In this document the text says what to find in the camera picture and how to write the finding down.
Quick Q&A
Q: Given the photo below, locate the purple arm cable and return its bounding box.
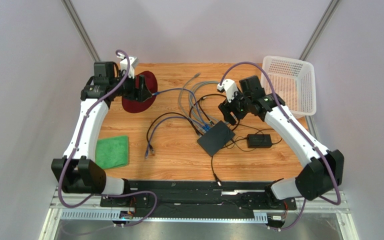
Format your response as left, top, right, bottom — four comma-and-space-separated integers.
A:
57, 49, 158, 228
219, 61, 342, 232

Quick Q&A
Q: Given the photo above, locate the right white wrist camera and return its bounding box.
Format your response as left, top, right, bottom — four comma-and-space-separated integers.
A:
216, 79, 239, 103

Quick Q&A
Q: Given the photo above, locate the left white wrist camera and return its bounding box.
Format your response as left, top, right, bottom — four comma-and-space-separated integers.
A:
118, 55, 139, 79

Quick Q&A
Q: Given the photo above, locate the black power adapter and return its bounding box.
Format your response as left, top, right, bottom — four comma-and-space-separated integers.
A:
246, 133, 273, 149

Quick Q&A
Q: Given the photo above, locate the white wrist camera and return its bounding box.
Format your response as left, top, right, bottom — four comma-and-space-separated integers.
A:
118, 55, 139, 79
216, 79, 239, 103

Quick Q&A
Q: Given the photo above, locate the aluminium frame rail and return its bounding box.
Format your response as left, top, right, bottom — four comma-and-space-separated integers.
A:
39, 180, 359, 240

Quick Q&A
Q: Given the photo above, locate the thin black power cord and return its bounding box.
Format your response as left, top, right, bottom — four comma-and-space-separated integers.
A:
189, 93, 283, 186

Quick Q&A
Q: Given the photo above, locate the green cloth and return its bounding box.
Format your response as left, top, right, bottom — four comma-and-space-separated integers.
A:
95, 135, 129, 170

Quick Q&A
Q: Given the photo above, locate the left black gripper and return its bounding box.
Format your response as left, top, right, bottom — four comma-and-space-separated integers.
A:
109, 70, 152, 103

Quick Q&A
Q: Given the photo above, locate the white plastic basket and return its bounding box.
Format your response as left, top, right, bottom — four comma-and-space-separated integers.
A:
262, 55, 317, 119

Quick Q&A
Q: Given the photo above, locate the black braided ethernet cable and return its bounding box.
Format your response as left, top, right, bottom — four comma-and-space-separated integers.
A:
146, 112, 202, 157

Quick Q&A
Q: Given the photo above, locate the dark red cloth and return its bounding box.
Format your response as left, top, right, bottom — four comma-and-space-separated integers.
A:
121, 70, 158, 114

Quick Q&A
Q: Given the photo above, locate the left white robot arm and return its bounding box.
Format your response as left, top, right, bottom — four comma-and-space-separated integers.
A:
51, 57, 158, 195

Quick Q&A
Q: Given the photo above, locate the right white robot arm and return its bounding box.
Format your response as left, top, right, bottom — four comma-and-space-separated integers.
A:
217, 75, 344, 202

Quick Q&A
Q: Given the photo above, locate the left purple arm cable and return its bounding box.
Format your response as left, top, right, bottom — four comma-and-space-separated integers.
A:
57, 49, 158, 228

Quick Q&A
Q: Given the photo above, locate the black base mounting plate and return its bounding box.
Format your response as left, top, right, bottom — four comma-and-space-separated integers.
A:
100, 180, 297, 219

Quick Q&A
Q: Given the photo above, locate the black network switch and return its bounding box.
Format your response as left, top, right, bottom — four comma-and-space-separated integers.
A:
197, 121, 235, 157

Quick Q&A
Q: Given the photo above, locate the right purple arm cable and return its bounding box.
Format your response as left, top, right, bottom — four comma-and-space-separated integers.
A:
219, 61, 342, 232

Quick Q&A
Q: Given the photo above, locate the blue ethernet cable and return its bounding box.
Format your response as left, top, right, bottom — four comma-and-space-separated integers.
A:
152, 87, 211, 131
144, 116, 210, 159

